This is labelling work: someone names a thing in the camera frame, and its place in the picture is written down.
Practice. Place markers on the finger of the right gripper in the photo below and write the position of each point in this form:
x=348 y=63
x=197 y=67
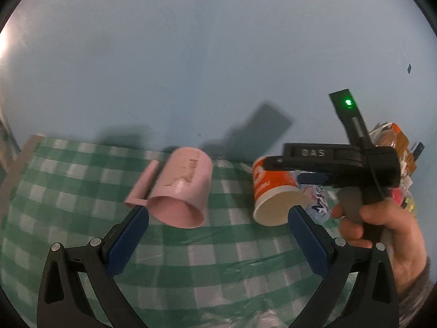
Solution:
x=316 y=178
x=280 y=163

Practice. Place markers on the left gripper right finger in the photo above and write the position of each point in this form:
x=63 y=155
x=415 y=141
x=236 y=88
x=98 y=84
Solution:
x=373 y=301

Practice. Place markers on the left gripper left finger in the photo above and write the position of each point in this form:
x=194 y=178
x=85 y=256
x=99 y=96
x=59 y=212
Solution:
x=62 y=301

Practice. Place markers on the orange white paper cup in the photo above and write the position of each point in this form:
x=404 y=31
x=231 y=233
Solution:
x=274 y=192

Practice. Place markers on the person's right hand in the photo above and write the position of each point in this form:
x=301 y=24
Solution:
x=409 y=255

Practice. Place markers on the pink drink bottle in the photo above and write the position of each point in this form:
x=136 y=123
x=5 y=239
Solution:
x=398 y=196

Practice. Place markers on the grey striped sleeve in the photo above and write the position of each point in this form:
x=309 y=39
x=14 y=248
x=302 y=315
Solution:
x=417 y=306

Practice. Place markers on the yellow green cloth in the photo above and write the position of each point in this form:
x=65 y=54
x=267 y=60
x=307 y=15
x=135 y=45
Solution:
x=409 y=205

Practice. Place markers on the wooden desk organizer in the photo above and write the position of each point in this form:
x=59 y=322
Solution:
x=390 y=134

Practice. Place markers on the black device on organizer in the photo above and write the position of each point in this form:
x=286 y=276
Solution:
x=418 y=149

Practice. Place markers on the pink plastic mug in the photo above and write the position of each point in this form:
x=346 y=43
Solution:
x=177 y=193

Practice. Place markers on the green checkered tablecloth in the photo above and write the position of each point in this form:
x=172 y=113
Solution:
x=232 y=272

